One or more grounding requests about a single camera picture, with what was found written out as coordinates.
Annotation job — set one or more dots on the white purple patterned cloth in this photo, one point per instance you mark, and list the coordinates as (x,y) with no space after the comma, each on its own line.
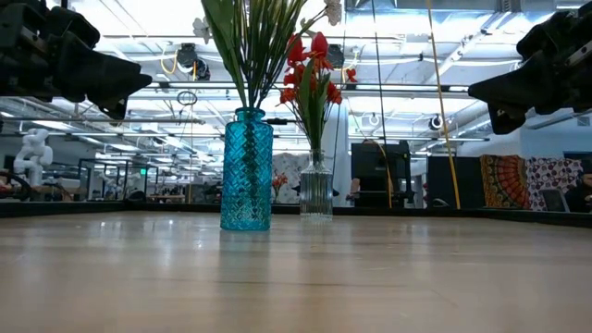
(552,173)

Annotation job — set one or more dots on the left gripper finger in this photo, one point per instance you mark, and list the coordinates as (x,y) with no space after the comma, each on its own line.
(115,111)
(102,74)

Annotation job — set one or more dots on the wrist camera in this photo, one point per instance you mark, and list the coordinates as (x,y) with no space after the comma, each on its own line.
(546,37)
(74,28)

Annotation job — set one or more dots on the person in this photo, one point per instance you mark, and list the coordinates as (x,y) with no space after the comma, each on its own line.
(580,194)
(355,189)

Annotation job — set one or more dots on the blue textured glass vase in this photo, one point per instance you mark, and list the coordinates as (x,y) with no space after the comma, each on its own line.
(247,185)

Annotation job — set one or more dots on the orange mandala cloth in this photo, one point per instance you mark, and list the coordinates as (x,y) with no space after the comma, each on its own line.
(506,182)

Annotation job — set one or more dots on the black equipment cabinet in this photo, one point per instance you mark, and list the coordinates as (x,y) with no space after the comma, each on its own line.
(379,166)

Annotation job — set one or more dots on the black partition panel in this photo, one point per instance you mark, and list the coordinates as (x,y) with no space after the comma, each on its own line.
(453,180)

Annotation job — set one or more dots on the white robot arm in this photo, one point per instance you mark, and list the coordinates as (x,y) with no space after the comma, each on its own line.
(34,152)

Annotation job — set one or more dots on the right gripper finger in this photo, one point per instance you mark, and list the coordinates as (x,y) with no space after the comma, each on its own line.
(522,85)
(506,118)

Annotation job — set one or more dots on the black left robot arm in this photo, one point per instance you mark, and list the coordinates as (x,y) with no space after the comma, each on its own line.
(18,9)

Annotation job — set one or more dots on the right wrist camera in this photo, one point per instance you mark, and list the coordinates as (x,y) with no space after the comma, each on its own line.
(546,37)

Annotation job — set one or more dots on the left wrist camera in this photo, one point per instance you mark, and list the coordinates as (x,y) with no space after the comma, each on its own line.
(74,28)

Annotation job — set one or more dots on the black framed enclosure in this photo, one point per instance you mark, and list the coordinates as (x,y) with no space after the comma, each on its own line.
(118,178)

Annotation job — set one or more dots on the black aluminium table frame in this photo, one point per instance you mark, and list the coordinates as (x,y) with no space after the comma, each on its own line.
(92,209)

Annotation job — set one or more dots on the white artificial flower bunch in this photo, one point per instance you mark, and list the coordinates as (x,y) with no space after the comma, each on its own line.
(268,46)

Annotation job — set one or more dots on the clear ribbed glass vase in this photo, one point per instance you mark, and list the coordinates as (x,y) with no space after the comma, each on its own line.
(316,194)

